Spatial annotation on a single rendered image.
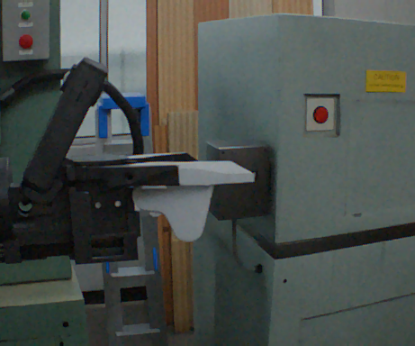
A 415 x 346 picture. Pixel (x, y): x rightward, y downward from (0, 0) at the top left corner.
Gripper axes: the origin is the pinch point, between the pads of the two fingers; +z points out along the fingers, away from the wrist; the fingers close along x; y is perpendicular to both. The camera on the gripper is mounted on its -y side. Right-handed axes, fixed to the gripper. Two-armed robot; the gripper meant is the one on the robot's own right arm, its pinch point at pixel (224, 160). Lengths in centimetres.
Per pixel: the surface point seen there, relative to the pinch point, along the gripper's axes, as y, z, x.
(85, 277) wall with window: 75, -1, -230
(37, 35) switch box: -23, -17, -67
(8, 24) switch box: -25, -23, -66
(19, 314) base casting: 37, -25, -70
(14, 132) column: -3, -23, -76
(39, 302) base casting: 34, -20, -70
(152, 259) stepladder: 48, 21, -154
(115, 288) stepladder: 59, 6, -154
